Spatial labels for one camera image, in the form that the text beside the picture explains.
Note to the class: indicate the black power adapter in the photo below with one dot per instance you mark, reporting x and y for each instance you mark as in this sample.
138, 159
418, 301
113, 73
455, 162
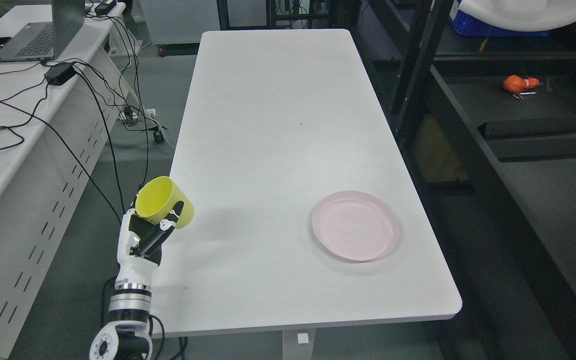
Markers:
59, 74

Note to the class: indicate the orange plush toy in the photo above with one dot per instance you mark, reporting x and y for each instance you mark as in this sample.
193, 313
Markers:
515, 84

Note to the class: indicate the white power strip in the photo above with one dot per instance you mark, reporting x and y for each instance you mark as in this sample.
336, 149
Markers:
129, 117

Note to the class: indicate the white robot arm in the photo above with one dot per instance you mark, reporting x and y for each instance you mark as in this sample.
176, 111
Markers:
128, 335

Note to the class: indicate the white side desk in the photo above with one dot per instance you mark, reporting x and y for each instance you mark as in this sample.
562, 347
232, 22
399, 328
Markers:
50, 140

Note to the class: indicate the white work table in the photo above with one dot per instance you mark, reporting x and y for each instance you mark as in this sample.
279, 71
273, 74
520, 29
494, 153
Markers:
275, 121

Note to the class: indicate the pink plastic plate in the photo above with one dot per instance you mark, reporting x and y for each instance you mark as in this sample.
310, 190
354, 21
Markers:
355, 226

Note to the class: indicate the yellow plastic cup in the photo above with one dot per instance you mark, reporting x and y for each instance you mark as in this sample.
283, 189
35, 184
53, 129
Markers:
158, 197

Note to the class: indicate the white round lamp shade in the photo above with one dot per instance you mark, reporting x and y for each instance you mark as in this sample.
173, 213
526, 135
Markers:
522, 15

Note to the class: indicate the black metal rack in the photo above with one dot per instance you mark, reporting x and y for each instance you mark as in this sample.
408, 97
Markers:
496, 170

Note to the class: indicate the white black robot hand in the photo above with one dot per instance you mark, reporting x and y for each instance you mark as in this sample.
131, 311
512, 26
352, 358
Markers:
139, 246

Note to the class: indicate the grey laptop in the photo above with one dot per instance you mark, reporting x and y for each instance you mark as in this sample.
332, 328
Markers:
38, 41

